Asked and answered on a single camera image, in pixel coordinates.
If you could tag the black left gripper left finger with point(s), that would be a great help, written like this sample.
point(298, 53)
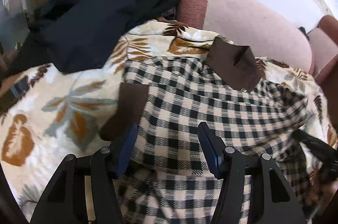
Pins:
point(64, 198)

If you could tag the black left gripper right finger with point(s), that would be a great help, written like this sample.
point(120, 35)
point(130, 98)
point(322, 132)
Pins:
point(252, 184)

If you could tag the black cream checked coat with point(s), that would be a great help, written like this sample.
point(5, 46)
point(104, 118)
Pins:
point(206, 118)

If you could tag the leaf-print fleece blanket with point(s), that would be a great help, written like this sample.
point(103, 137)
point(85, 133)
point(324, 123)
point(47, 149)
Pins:
point(62, 114)

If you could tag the pink and maroon pillow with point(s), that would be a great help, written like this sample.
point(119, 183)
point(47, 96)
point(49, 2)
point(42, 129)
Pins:
point(323, 42)

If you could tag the small black object behind pillow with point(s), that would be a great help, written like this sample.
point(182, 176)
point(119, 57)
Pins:
point(302, 29)

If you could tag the long pink bolster pillow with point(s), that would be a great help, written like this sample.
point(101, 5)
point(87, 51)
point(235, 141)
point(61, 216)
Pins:
point(248, 22)

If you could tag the dark navy garment pile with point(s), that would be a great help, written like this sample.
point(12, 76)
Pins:
point(78, 35)

